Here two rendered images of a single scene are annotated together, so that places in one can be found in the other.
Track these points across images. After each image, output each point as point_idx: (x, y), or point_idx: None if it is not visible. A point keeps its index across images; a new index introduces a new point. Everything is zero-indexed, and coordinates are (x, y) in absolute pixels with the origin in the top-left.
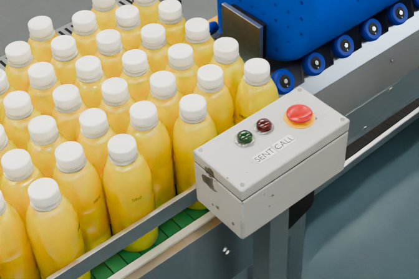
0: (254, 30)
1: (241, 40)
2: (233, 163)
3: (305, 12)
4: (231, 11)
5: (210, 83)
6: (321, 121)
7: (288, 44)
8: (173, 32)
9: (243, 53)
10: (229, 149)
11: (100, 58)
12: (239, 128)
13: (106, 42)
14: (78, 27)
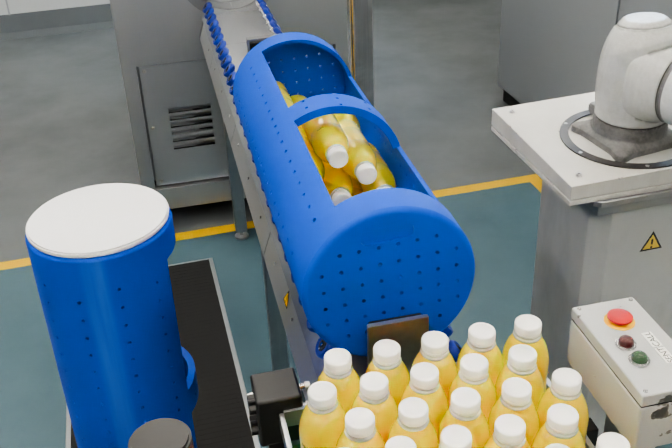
0: (421, 324)
1: (401, 347)
2: (671, 376)
3: (462, 270)
4: (384, 326)
5: (536, 359)
6: (629, 311)
7: (439, 317)
8: (404, 370)
9: (404, 359)
10: (649, 373)
11: (421, 435)
12: (621, 358)
13: (426, 410)
14: (370, 429)
